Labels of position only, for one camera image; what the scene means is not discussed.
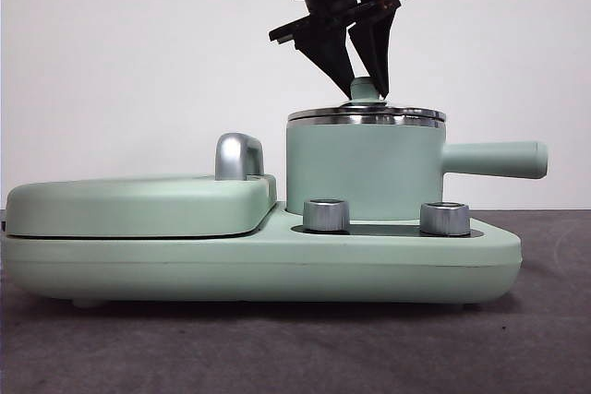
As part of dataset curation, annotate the glass lid with green knob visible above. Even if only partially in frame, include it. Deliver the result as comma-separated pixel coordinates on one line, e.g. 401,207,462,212
287,76,449,128

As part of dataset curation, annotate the silver control knob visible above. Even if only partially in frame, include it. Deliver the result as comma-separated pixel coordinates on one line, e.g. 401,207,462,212
418,200,473,236
302,197,351,233

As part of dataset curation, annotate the pale green breakfast machine base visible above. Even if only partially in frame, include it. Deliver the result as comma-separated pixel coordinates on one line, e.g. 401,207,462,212
0,202,524,310

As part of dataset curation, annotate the pale green griddle lid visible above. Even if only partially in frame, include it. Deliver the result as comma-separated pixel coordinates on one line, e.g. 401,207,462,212
6,173,280,240

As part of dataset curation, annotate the pale green handled pot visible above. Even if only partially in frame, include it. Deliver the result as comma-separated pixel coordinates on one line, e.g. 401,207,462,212
285,119,549,222

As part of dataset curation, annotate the silver griddle lid handle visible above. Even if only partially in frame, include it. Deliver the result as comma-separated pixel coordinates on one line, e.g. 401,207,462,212
213,132,266,182

